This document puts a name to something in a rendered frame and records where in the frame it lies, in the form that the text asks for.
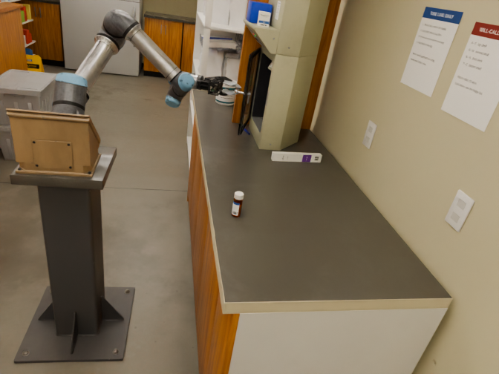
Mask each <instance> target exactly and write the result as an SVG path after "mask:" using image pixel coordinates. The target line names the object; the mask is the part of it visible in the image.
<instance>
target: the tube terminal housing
mask: <svg viewBox="0 0 499 374"><path fill-rule="evenodd" d="M279 1H281V6H280V10H279V15H278V21H277V20H276V19H275V13H276V8H277V4H278V0H269V3H268V4H271V5H272V6H273V8H272V13H271V18H270V26H272V27H274V28H275V29H277V30H279V31H280V33H279V38H278V45H277V50H276V54H271V53H270V52H269V51H267V50H266V49H265V48H264V47H263V46H261V48H262V51H261V54H262V53H264V54H265V55H266V56H267V57H268V58H269V59H270V60H272V62H273V66H272V70H271V75H270V83H269V87H268V91H269V95H268V100H267V106H265V109H264V117H263V122H262V126H261V133H260V132H259V130H258V129H257V127H256V125H255V123H254V121H253V119H252V116H251V119H250V120H249V129H250V130H251V132H252V135H253V137H254V139H255V141H256V143H257V145H258V148H259V149H267V150H277V151H280V150H281V149H283V148H286V147H288V146H290V145H292V144H294V143H296V142H298V139H299V133H300V130H301V124H302V120H303V116H304V110H305V107H306V103H307V98H308V94H309V90H310V84H311V81H312V77H313V72H314V67H315V64H316V58H317V54H318V51H319V45H320V41H321V38H322V32H323V28H324V23H325V19H326V15H327V9H328V6H329V2H330V0H279Z"/></svg>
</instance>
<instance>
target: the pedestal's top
mask: <svg viewBox="0 0 499 374"><path fill-rule="evenodd" d="M98 152H99V154H101V157H100V160H99V162H98V164H97V167H96V169H95V172H94V175H93V177H72V176H58V175H44V174H17V173H16V169H17V168H18V167H19V165H18V166H17V167H16V168H15V169H14V171H13V172H12V173H11V174H10V181H11V184H13V185H25V186H49V187H61V188H85V189H97V190H103V188H104V186H105V183H106V180H107V179H108V175H109V173H110V170H111V167H112V165H113V163H114V160H115V158H116V155H117V148H116V147H108V146H100V147H99V148H98Z"/></svg>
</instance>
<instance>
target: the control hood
mask: <svg viewBox="0 0 499 374"><path fill-rule="evenodd" d="M244 23H245V25H246V26H247V27H248V29H250V30H252V31H253V32H254V33H255V34H256V36H257V37H258V39H259V40H260V41H261V43H262V45H263V46H264V47H265V49H266V50H267V51H269V52H270V53H271V54H276V50H277V45H278V38H279V33H280V31H279V30H277V29H275V28H274V27H272V26H270V25H269V27H262V26H258V25H257V24H256V23H251V22H248V21H247V20H246V19H245V20H244Z"/></svg>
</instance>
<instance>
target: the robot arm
mask: <svg viewBox="0 0 499 374"><path fill-rule="evenodd" d="M126 40H129V41H130V42H131V43H132V44H133V45H134V46H135V47H136V48H137V49H138V50H139V51H140V52H141V53H142V54H143V55H144V56H145V57H146V58H147V60H149V61H150V63H152V64H153V66H155V67H156V69H158V70H159V71H160V72H161V73H162V74H163V75H164V76H165V77H166V78H167V79H168V82H169V84H170V87H169V91H168V93H167V95H166V100H165V102H166V104H167V105H168V106H170V107H172V108H178V107H179V106H180V104H181V100H182V98H184V97H185V95H186V94H187V93H188V92H189V91H190V90H191V89H195V90H197V89H198V90H201V89H202V90H206V91H208V94H211V95H215V94H216V95H215V96H218V95H221V96H227V95H230V96H231V95H236V94H238V93H235V91H234V90H230V89H228V88H225V89H223V88H222V87H223V84H225V86H232V87H237V88H241V86H240V85H239V84H237V83H236V82H234V81H232V80H231V79H229V78H227V77H225V76H213V77H205V78H203V76H201V75H199V74H195V73H188V72H184V71H181V70H180V69H179V68H178V66H177V65H176V64H175V63H174V62H173V61H172V60H171V59H170V58H169V57H168V56H167V55H166V54H165V53H164V52H163V51H162V50H161V49H160V48H159V47H158V46H157V45H156V44H155V43H154V42H153V41H152V40H151V38H150V37H149V36H148V35H147V34H146V33H145V32H144V31H143V30H142V29H141V26H140V23H139V22H138V21H137V20H136V19H135V18H134V17H132V16H131V15H130V14H128V13H127V12H125V11H123V10H110V11H109V12H107V13H106V15H105V17H104V20H103V23H102V27H101V28H100V30H99V31H98V33H97V34H96V36H95V37H94V41H95V44H94V46H93V47H92V48H91V50H90V52H89V53H88V55H87V56H86V57H85V59H84V61H83V62H82V64H81V65H80V66H79V68H78V70H77V71H76V73H75V74H74V73H58V74H57V75H56V79H55V80H56V81H55V88H54V94H53V102H52V110H51V112H55V113H64V114H81V115H85V104H86V103H87V101H88V100H89V98H90V96H89V94H88V92H89V91H90V89H91V88H92V86H93V85H94V83H95V82H96V80H97V78H98V77H99V75H100V74H101V72H102V70H103V69H104V67H105V66H106V64H107V63H108V61H109V59H110V58H111V56H112V55H116V54H118V52H119V51H120V49H121V48H122V47H123V46H124V44H125V41H126ZM222 90H223V91H222ZM213 92H214V93H213Z"/></svg>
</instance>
